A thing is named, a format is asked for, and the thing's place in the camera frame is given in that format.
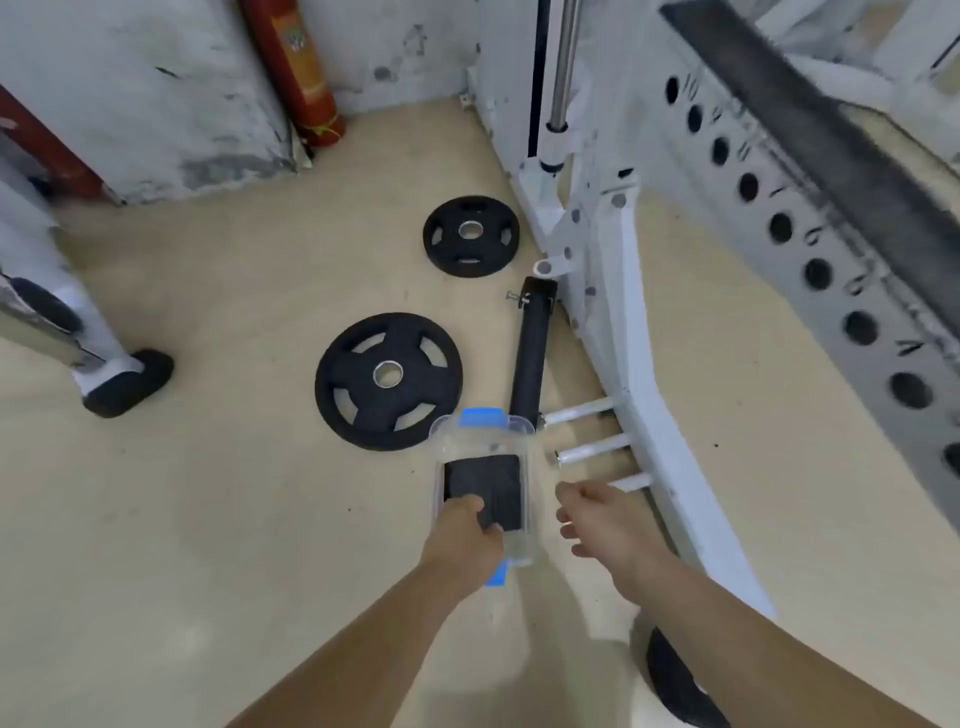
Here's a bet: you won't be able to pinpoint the person's right forearm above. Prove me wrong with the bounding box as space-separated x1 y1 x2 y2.
611 543 943 728

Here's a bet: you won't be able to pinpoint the black padded roller bar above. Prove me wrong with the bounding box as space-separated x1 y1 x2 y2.
507 276 559 429

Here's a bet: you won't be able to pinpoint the white machine leg black foot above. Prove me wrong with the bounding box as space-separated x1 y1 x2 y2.
0 161 176 419

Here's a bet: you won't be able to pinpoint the person's left forearm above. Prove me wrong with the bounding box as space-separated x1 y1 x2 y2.
224 562 505 728

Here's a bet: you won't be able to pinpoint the black weight plate chrome hub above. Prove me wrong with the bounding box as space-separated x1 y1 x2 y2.
646 626 733 728

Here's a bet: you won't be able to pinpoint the small black weight plate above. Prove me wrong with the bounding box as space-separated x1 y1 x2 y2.
422 195 522 280

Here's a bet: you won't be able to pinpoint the chrome guide rod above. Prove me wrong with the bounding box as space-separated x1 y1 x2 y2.
545 0 583 133

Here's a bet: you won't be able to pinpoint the red fire extinguisher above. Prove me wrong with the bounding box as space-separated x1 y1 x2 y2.
238 0 348 149

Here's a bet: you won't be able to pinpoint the clear plastic box blue clips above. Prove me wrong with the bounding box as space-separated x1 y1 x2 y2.
428 407 537 589

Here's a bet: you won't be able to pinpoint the person's right hand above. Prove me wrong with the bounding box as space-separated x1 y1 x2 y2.
554 479 674 595

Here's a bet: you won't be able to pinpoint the white power rack frame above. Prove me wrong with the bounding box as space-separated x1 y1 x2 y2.
464 0 960 624

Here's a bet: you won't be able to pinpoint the person's left hand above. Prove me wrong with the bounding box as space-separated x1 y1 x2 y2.
418 494 507 599

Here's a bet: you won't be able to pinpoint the grey microfibre cloth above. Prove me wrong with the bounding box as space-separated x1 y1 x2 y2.
442 453 524 535

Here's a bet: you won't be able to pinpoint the large black weight plate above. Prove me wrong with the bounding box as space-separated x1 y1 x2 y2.
314 312 465 452

